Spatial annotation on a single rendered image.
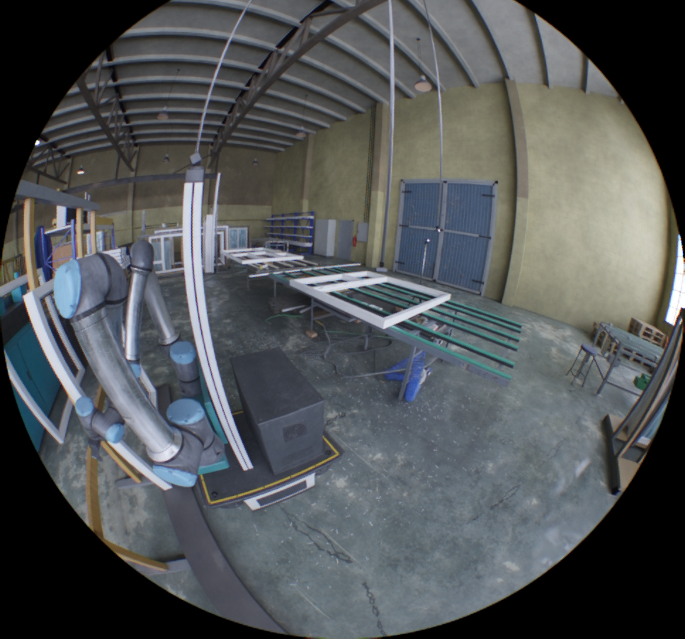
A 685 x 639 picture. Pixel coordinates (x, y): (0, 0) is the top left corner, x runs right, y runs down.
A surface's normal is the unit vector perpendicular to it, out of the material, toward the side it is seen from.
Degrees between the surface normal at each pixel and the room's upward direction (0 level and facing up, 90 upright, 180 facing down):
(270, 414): 0
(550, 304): 90
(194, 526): 0
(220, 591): 0
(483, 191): 90
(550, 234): 90
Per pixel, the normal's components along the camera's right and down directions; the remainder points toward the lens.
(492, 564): 0.07, -0.95
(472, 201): -0.74, 0.15
